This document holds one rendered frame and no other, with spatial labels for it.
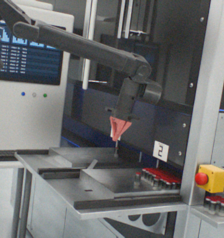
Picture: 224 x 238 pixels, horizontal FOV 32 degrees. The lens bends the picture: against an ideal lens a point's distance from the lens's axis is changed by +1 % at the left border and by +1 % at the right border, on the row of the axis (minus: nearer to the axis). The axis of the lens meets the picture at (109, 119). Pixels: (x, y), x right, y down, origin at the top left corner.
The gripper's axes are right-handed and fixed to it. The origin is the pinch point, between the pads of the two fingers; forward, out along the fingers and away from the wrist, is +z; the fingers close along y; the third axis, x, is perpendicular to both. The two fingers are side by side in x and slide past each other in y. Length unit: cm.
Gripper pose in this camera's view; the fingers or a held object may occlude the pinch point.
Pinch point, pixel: (115, 138)
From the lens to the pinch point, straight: 125.5
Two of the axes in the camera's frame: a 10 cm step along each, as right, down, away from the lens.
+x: -4.8, -1.8, 8.6
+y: 8.3, 2.3, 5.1
